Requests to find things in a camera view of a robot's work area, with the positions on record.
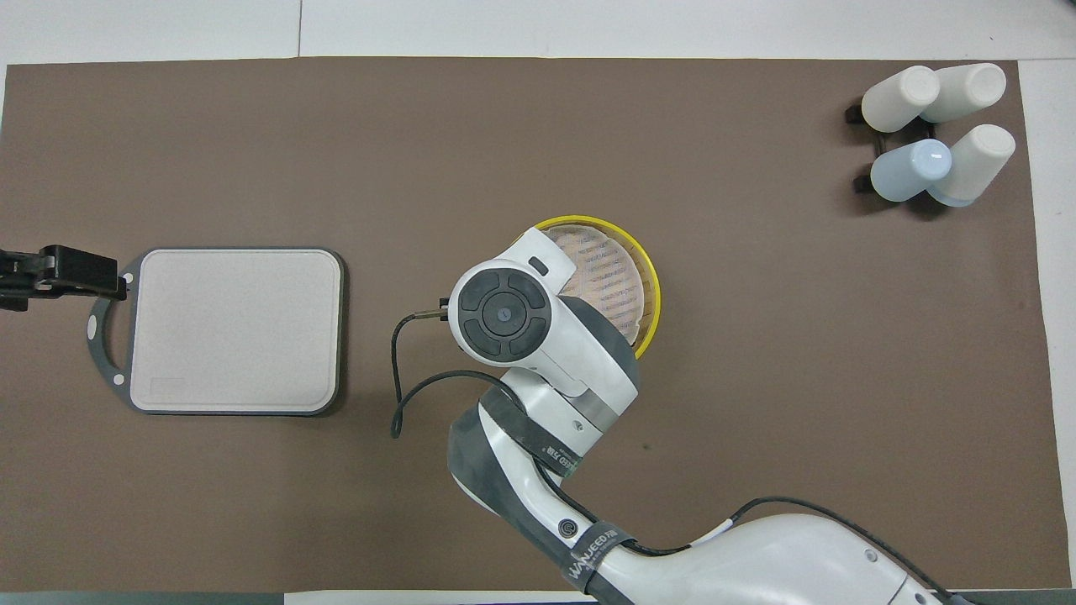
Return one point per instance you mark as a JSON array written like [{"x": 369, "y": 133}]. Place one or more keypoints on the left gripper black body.
[{"x": 18, "y": 277}]

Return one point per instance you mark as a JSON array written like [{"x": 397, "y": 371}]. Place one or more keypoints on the yellow steamer lid woven top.
[{"x": 605, "y": 277}]

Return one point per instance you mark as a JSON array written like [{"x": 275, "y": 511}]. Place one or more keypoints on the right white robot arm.
[{"x": 546, "y": 353}]

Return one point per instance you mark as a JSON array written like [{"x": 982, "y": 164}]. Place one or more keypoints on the brown table mat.
[{"x": 252, "y": 126}]

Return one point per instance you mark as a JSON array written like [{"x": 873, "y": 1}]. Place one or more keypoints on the black cup rack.
[{"x": 862, "y": 183}]

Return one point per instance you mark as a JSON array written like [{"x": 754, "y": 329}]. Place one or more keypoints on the light blue plastic cup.
[{"x": 908, "y": 172}]

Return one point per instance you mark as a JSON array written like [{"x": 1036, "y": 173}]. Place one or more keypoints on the white plastic cup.
[
  {"x": 899, "y": 99},
  {"x": 971, "y": 88}
]

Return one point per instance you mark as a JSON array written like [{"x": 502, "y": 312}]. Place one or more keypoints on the white cup bluish rim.
[{"x": 979, "y": 160}]

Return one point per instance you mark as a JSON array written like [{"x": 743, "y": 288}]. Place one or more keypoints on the white cutting board grey frame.
[{"x": 235, "y": 336}]

